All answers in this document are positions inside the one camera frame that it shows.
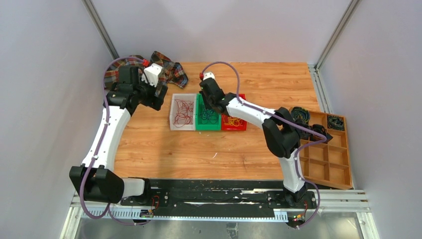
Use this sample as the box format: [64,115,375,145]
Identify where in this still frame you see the yellow cable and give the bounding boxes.
[224,115,245,128]

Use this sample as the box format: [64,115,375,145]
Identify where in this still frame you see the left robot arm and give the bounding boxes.
[69,63,168,206]

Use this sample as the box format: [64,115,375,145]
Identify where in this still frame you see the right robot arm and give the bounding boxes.
[200,77,307,208]

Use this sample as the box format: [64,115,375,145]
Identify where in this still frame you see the green plastic bin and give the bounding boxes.
[195,94,221,131]

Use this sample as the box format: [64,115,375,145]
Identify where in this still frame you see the red plastic bin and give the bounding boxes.
[221,114,247,131]

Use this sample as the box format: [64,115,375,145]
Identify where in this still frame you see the plaid cloth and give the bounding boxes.
[102,51,189,96]

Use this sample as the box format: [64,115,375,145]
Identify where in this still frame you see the white plastic bin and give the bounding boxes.
[169,94,197,131]

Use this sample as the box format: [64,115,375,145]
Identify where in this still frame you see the black coiled item upper left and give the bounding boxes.
[291,107,311,123]

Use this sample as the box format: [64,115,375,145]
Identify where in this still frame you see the black coiled item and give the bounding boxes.
[291,107,311,123]
[327,115,345,131]
[296,121,311,140]
[310,124,333,144]

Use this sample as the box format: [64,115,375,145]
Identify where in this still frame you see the black coiled item lower left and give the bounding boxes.
[296,121,311,140]

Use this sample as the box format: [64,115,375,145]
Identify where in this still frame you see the black coiled item centre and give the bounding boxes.
[310,124,333,144]

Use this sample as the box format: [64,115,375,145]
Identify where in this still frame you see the black coiled item far right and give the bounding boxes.
[327,115,345,131]

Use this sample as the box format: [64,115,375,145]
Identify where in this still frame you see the wooden compartment tray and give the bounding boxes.
[299,110,353,190]

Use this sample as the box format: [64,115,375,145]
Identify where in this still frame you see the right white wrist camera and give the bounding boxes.
[203,72,215,81]

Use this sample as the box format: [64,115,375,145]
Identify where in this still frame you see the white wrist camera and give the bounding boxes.
[141,63,163,88]
[203,72,215,81]

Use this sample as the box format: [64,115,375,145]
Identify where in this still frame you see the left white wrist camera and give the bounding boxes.
[141,63,163,88]

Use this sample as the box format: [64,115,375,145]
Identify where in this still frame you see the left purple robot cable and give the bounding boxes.
[79,56,158,227]

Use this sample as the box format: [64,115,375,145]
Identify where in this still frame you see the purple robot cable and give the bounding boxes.
[199,62,327,229]
[79,56,158,227]

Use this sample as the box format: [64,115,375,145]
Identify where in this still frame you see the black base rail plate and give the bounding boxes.
[121,179,317,219]

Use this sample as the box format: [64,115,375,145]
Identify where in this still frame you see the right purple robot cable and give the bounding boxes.
[199,62,327,229]

